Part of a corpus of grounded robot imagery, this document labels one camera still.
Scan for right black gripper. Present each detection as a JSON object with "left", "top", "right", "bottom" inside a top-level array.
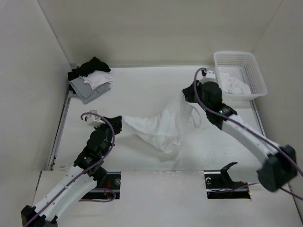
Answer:
[{"left": 183, "top": 79, "right": 211, "bottom": 112}]

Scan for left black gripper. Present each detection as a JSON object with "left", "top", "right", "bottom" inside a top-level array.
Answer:
[{"left": 94, "top": 115, "right": 122, "bottom": 156}]

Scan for white tank top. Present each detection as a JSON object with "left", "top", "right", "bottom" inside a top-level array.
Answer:
[{"left": 122, "top": 92, "right": 202, "bottom": 153}]

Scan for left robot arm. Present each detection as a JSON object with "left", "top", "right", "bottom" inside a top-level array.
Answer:
[{"left": 21, "top": 116, "right": 122, "bottom": 227}]

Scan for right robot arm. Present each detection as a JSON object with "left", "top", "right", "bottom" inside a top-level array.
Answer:
[{"left": 182, "top": 80, "right": 299, "bottom": 192}]

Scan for white tank tops in basket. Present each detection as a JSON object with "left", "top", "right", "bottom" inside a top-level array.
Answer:
[{"left": 218, "top": 67, "right": 251, "bottom": 94}]

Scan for grey folded tank top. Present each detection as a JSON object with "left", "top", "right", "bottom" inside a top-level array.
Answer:
[{"left": 69, "top": 77, "right": 110, "bottom": 105}]

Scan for black folded tank top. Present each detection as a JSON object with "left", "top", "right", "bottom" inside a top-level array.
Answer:
[{"left": 67, "top": 57, "right": 111, "bottom": 81}]

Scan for white plastic basket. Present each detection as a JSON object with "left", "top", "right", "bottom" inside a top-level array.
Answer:
[{"left": 214, "top": 51, "right": 267, "bottom": 100}]

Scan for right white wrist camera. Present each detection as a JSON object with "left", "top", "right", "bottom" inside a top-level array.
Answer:
[{"left": 201, "top": 69, "right": 216, "bottom": 80}]

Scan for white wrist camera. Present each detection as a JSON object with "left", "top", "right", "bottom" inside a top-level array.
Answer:
[
  {"left": 84, "top": 114, "right": 104, "bottom": 128},
  {"left": 201, "top": 69, "right": 216, "bottom": 80}
]

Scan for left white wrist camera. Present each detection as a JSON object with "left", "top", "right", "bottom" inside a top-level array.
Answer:
[{"left": 84, "top": 114, "right": 104, "bottom": 128}]

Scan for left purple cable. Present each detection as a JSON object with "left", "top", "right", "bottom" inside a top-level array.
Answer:
[{"left": 23, "top": 113, "right": 116, "bottom": 227}]

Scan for metal table frame rail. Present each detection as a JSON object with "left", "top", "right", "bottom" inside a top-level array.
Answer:
[{"left": 45, "top": 82, "right": 75, "bottom": 171}]

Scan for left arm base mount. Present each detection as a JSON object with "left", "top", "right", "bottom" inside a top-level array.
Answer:
[{"left": 82, "top": 172, "right": 122, "bottom": 202}]

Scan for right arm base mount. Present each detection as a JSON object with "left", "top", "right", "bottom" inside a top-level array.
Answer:
[{"left": 204, "top": 162, "right": 251, "bottom": 199}]

